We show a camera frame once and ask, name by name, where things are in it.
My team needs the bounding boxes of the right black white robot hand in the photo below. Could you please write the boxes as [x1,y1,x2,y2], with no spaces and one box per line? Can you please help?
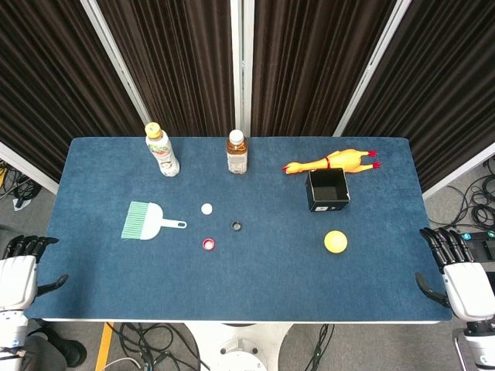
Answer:
[415,227,495,322]

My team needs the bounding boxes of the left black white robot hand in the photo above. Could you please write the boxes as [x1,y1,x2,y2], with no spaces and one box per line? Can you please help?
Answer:
[0,234,70,310]

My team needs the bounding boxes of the yellow-capped white drink bottle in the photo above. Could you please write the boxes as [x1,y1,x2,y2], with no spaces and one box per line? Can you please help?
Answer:
[144,121,181,178]

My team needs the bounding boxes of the white-capped brown tea bottle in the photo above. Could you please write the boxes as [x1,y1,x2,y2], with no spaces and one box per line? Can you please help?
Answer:
[225,129,248,175]

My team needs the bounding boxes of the black shoe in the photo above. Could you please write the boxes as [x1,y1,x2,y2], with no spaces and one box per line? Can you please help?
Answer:
[29,328,88,368]

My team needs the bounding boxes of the yellow ball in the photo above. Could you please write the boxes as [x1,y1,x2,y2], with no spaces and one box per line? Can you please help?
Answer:
[323,230,349,254]

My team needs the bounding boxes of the black open cardboard box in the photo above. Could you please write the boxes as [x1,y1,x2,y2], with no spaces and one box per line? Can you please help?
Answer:
[306,167,352,213]

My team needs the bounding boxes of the yellow rubber chicken toy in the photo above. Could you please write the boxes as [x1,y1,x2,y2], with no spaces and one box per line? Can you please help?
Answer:
[281,148,382,175]

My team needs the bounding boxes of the dark brown curtain panel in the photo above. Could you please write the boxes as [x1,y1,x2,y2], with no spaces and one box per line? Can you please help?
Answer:
[0,0,145,182]
[251,0,398,137]
[96,0,236,137]
[342,0,495,192]

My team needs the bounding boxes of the blue table mat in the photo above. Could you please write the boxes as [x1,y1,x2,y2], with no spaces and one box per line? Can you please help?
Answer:
[23,136,453,322]

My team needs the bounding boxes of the black floor cable tangle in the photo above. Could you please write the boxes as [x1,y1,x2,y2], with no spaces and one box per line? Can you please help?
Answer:
[428,156,495,233]
[0,162,43,209]
[110,322,204,371]

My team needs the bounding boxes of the white table pedestal base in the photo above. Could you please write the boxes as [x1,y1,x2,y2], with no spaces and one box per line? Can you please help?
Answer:
[185,322,293,371]

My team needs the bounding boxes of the white partition frame post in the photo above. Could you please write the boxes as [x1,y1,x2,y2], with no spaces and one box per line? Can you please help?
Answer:
[80,0,152,136]
[230,0,255,137]
[333,0,411,137]

